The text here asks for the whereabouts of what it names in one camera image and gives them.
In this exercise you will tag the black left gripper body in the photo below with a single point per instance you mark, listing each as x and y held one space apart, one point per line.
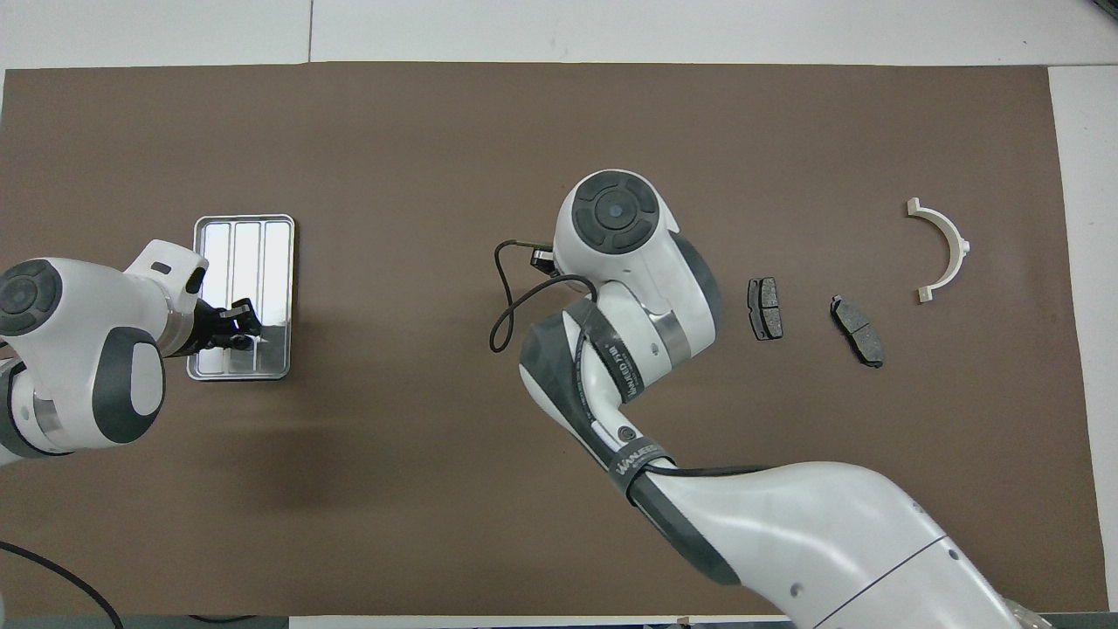
210 328

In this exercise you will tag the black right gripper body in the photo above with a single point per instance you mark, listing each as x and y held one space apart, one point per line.
545 262

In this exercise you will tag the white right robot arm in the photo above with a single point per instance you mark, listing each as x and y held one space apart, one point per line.
786 524

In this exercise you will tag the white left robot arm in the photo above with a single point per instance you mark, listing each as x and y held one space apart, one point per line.
70 349

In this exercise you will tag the silver metal tray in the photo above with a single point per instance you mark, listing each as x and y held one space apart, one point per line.
262 262

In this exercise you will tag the dark grey rectangular brake pad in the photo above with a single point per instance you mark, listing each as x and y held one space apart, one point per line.
766 310

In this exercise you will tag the brown table mat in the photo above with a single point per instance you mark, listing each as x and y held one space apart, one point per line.
437 524

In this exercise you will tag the dark grey curved brake pad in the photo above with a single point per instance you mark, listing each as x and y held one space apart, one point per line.
858 332

